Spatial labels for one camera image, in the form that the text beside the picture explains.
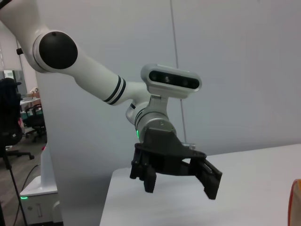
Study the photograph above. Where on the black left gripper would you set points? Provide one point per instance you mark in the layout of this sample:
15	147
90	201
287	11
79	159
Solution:
164	150

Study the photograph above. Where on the beige orange-trimmed food bag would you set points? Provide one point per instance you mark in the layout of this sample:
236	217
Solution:
295	204

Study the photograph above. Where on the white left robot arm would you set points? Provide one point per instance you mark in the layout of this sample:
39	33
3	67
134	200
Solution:
94	73

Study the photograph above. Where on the black mesh office chair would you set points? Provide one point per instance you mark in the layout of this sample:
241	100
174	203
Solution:
37	122

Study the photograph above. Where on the black stand pole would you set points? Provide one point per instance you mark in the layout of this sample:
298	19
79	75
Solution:
14	188

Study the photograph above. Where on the cluttered office desk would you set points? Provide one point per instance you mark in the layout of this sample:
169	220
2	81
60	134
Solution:
33	95

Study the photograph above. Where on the black office chair with jacket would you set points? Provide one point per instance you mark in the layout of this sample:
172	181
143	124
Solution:
9	113

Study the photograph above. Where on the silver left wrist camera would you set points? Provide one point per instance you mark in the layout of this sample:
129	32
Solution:
174	80

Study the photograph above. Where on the white pedestal with green light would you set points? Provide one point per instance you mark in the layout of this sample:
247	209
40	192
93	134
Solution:
48	169

